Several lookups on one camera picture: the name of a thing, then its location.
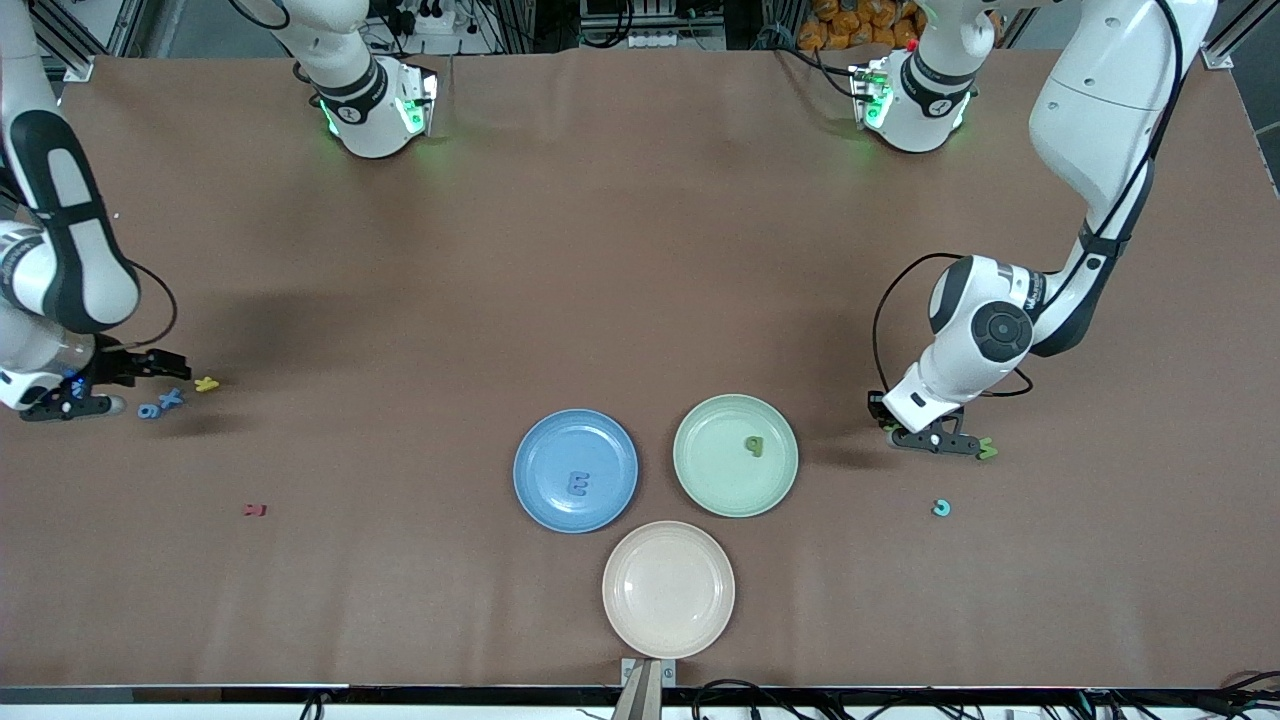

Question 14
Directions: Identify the light green plate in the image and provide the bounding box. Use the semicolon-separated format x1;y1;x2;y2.
673;393;800;519

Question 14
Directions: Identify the beige plate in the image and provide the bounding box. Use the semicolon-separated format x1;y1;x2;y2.
602;520;736;661

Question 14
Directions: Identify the brown table cover sheet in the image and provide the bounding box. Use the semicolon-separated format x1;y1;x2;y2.
0;45;1280;691

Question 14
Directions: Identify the blue plate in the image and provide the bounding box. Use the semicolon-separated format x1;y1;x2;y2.
513;408;639;534

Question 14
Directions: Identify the orange snack bags pile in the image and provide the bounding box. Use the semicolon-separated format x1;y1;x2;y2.
797;0;923;51

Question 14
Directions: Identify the white power strip with plugs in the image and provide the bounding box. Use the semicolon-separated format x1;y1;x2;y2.
385;0;458;37

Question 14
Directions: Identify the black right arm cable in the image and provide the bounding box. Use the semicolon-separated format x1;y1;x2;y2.
100;260;179;351

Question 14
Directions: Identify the metal mounting bracket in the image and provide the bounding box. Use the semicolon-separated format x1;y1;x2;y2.
612;657;678;720

